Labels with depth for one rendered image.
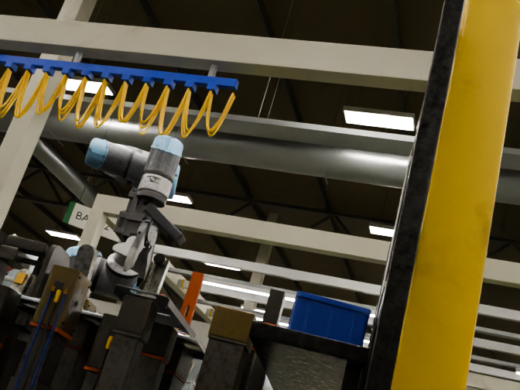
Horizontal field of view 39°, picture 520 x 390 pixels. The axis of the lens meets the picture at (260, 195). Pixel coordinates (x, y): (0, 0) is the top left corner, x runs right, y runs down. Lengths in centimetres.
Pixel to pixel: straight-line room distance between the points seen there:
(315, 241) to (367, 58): 356
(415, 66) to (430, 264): 367
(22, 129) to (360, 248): 488
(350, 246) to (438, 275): 682
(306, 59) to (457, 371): 392
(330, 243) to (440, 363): 691
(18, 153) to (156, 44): 520
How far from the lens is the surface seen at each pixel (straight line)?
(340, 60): 481
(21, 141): 1022
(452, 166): 117
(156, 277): 186
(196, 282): 183
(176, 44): 519
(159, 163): 176
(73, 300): 148
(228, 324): 146
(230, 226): 826
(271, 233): 812
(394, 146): 953
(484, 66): 127
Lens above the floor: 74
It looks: 22 degrees up
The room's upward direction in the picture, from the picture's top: 16 degrees clockwise
